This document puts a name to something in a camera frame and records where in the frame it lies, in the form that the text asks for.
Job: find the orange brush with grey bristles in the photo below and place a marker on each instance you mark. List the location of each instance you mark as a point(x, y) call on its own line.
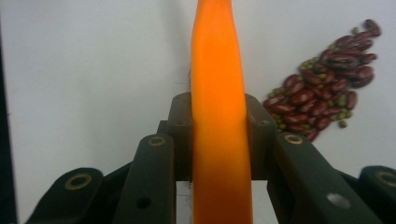
point(219, 109)

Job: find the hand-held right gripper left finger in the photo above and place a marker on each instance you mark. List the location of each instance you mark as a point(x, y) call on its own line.
point(180, 140)

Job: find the pile of red and green beans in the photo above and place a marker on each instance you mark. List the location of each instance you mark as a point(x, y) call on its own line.
point(314, 93)

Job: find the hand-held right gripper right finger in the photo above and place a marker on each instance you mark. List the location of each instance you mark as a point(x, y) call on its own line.
point(261, 140)

